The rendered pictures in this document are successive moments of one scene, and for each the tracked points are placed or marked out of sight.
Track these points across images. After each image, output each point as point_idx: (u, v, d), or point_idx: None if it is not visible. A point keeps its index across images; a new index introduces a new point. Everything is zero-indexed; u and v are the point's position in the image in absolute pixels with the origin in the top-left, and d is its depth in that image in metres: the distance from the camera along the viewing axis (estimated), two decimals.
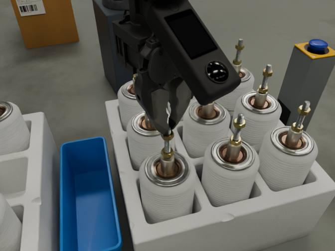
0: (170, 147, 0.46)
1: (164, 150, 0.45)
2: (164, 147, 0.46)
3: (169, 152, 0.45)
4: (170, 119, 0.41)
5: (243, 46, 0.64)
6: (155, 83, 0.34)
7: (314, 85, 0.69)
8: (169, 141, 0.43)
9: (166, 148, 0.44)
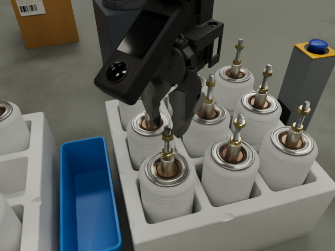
0: None
1: (165, 152, 0.45)
2: (162, 150, 0.46)
3: (171, 152, 0.45)
4: (175, 126, 0.40)
5: (243, 46, 0.64)
6: None
7: (314, 85, 0.69)
8: (170, 141, 0.44)
9: (168, 148, 0.44)
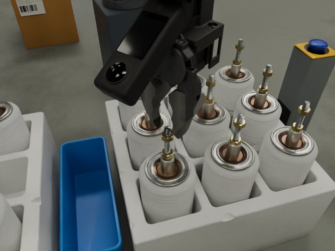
0: (163, 152, 0.45)
1: (170, 152, 0.45)
2: (167, 155, 0.45)
3: None
4: (175, 126, 0.40)
5: (243, 46, 0.64)
6: None
7: (314, 85, 0.69)
8: None
9: (169, 145, 0.45)
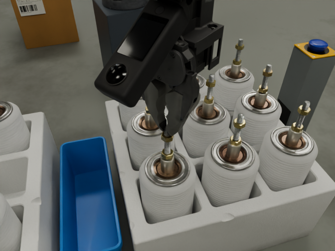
0: (170, 154, 0.45)
1: (167, 149, 0.46)
2: (171, 150, 0.46)
3: (163, 153, 0.45)
4: (169, 124, 0.41)
5: (243, 46, 0.64)
6: None
7: (314, 85, 0.69)
8: (164, 142, 0.44)
9: (164, 146, 0.45)
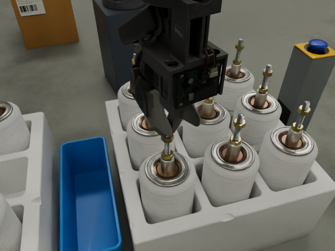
0: None
1: (164, 153, 0.45)
2: (163, 150, 0.46)
3: (170, 154, 0.45)
4: None
5: (243, 46, 0.64)
6: None
7: (314, 85, 0.69)
8: (169, 143, 0.44)
9: (167, 150, 0.45)
